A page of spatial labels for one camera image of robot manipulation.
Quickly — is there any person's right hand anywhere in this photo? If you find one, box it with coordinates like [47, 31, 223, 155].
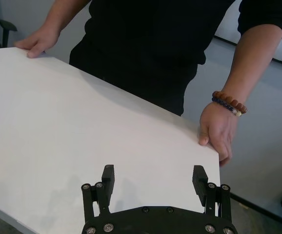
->
[14, 23, 60, 59]

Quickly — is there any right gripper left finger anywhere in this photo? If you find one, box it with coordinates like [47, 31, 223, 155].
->
[81, 164, 116, 221]

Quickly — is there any person's right forearm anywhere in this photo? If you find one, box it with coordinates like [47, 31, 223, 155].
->
[40, 0, 93, 37]

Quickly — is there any brown wooden bead bracelet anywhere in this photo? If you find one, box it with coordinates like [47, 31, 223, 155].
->
[212, 91, 248, 114]

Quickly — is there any person's left hand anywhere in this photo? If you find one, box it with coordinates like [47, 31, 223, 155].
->
[199, 101, 239, 168]

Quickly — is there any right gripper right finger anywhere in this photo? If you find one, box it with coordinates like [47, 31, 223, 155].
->
[191, 165, 232, 217]

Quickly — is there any person's left forearm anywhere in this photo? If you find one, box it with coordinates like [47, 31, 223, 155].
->
[220, 23, 282, 108]

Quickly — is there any person in black shirt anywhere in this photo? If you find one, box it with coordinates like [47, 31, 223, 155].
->
[69, 52, 201, 117]

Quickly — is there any white rolling pedestal table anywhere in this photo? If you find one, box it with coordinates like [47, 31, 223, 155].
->
[0, 47, 223, 226]

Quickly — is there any black office chair base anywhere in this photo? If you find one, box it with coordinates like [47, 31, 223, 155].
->
[0, 0, 18, 49]

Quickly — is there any dark blue bead bracelet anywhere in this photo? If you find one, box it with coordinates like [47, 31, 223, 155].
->
[211, 97, 243, 117]

